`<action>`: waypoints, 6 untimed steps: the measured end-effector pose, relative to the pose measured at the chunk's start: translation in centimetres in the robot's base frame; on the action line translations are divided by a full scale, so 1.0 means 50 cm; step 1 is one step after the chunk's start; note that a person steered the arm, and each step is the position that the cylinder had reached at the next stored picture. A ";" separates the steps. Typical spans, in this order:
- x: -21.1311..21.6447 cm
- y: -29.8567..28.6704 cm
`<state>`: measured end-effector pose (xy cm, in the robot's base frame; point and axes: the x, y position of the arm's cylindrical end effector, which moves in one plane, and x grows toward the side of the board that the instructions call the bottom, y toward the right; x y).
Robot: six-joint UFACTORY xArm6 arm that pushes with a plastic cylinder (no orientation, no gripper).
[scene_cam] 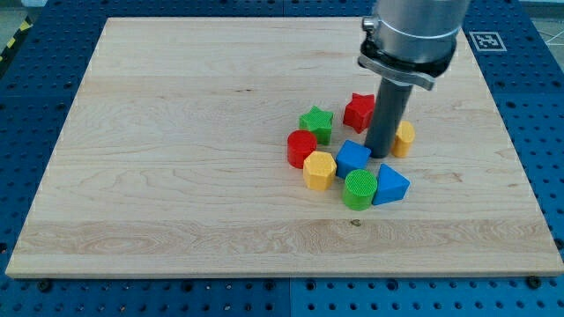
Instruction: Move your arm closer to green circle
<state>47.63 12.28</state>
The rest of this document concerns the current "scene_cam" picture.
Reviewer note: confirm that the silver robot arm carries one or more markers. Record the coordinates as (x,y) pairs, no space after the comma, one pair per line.
(411,42)

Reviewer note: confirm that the red cylinder block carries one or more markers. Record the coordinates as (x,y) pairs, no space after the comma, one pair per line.
(300,144)

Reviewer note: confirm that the yellow hexagon block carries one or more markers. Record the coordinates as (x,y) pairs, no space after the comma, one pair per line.
(319,170)

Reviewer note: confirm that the green star block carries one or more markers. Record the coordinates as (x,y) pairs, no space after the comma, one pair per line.
(319,122)

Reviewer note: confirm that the blue cube block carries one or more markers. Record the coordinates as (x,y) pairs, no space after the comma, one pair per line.
(351,156)

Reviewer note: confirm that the green cylinder block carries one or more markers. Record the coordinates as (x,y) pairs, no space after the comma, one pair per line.
(359,190)

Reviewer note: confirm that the red star block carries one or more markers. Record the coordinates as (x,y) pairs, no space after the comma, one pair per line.
(359,111)

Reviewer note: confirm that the light wooden board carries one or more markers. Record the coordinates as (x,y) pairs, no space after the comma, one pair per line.
(172,164)

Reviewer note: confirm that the blue triangle block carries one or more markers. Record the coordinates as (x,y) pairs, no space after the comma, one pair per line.
(392,186)

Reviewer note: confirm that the yellow rounded block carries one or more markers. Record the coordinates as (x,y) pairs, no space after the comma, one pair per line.
(405,136)

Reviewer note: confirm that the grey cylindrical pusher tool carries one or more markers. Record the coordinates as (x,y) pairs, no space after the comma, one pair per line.
(390,104)

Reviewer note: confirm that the white fiducial marker tag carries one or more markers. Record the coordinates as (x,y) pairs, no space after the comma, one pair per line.
(486,41)

